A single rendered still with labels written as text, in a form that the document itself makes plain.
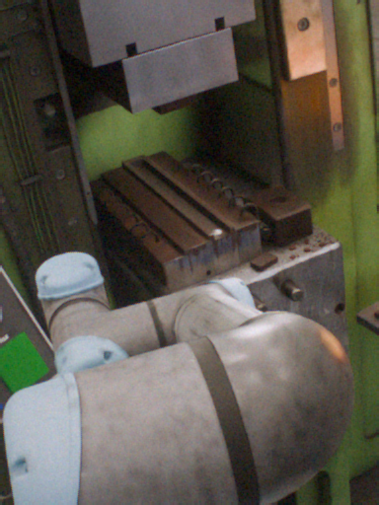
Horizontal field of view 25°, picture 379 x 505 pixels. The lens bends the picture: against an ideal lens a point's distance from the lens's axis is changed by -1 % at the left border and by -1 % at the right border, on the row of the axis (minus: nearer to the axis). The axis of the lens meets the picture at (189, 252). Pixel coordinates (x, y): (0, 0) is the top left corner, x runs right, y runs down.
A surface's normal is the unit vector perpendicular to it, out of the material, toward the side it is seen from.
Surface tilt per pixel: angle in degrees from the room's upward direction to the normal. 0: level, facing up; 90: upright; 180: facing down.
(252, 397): 39
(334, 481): 89
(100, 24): 90
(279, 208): 0
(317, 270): 90
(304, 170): 90
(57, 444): 33
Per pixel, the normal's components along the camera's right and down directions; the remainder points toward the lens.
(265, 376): 0.20, -0.60
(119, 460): 0.09, -0.21
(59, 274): -0.15, -0.84
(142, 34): 0.44, 0.40
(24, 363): 0.59, -0.23
